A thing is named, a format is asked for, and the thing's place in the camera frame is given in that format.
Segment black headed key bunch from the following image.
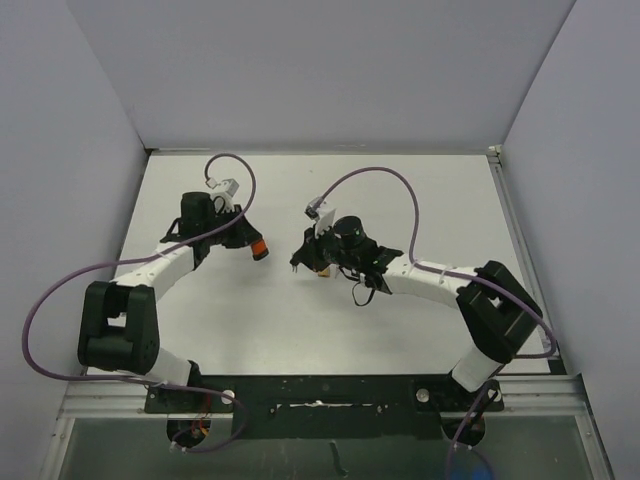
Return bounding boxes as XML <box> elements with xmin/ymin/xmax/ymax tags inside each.
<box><xmin>290</xmin><ymin>257</ymin><xmax>300</xmax><ymax>273</ymax></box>

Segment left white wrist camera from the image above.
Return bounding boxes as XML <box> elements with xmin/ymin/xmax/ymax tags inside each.
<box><xmin>205</xmin><ymin>178</ymin><xmax>239</xmax><ymax>214</ymax></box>

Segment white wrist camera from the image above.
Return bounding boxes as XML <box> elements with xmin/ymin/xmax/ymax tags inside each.
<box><xmin>205</xmin><ymin>178</ymin><xmax>239</xmax><ymax>214</ymax></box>
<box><xmin>304</xmin><ymin>197</ymin><xmax>336</xmax><ymax>238</ymax></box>

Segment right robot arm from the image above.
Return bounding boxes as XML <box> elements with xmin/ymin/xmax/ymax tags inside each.
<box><xmin>290</xmin><ymin>216</ymin><xmax>542</xmax><ymax>409</ymax></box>

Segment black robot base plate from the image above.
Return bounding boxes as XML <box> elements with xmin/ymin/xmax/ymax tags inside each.
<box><xmin>144</xmin><ymin>374</ymin><xmax>504</xmax><ymax>440</ymax></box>

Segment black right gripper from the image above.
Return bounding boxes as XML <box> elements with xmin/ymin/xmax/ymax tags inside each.
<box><xmin>295</xmin><ymin>220</ymin><xmax>360</xmax><ymax>273</ymax></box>

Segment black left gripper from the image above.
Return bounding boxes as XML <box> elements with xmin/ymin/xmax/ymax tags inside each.
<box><xmin>203</xmin><ymin>204</ymin><xmax>261</xmax><ymax>248</ymax></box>

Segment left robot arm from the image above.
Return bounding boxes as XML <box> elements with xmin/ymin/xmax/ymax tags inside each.
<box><xmin>77</xmin><ymin>192</ymin><xmax>268</xmax><ymax>411</ymax></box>

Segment aluminium table frame rail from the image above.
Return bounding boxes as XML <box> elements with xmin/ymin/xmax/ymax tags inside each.
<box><xmin>487</xmin><ymin>145</ymin><xmax>613</xmax><ymax>479</ymax></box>

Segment orange black padlock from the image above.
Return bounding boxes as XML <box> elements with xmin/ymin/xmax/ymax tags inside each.
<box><xmin>250</xmin><ymin>239</ymin><xmax>269</xmax><ymax>261</ymax></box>

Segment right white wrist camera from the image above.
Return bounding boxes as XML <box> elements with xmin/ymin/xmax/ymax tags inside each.
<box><xmin>304</xmin><ymin>197</ymin><xmax>336</xmax><ymax>238</ymax></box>

